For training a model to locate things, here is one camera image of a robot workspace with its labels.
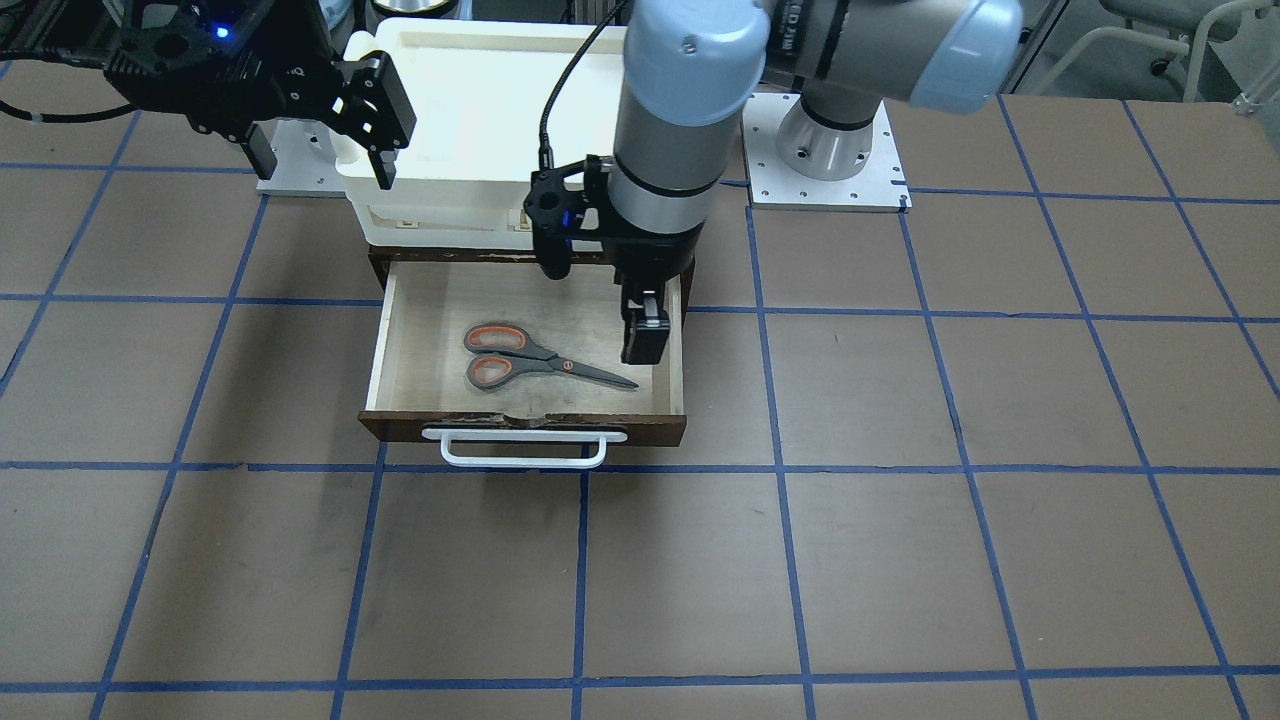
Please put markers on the dark wooden drawer cabinet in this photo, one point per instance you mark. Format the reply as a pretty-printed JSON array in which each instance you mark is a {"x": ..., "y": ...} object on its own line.
[{"x": 450, "y": 255}]

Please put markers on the white plastic tray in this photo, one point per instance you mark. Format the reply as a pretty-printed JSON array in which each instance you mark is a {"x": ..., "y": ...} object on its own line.
[{"x": 478, "y": 88}]

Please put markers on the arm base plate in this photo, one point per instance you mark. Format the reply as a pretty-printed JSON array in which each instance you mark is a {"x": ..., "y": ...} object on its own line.
[
  {"x": 825, "y": 165},
  {"x": 305, "y": 162}
]

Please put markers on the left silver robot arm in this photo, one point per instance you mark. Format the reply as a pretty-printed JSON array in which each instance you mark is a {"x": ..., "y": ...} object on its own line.
[{"x": 689, "y": 69}]

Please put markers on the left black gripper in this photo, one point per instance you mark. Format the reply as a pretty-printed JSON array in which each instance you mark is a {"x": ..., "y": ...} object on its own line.
[{"x": 652, "y": 256}]

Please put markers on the grey orange scissors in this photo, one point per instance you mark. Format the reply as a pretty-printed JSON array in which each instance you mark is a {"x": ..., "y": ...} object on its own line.
[{"x": 504, "y": 351}]

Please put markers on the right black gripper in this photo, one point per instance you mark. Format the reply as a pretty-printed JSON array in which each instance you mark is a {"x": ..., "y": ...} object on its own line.
[{"x": 296, "y": 92}]

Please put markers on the light wooden pulled-out drawer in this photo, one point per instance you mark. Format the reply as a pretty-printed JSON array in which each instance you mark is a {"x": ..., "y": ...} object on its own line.
[{"x": 419, "y": 381}]

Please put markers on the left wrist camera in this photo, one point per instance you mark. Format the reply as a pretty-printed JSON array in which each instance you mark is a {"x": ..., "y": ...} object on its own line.
[{"x": 557, "y": 204}]

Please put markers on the white drawer handle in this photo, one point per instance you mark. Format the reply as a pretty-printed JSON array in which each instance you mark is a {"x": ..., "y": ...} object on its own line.
[{"x": 524, "y": 439}]

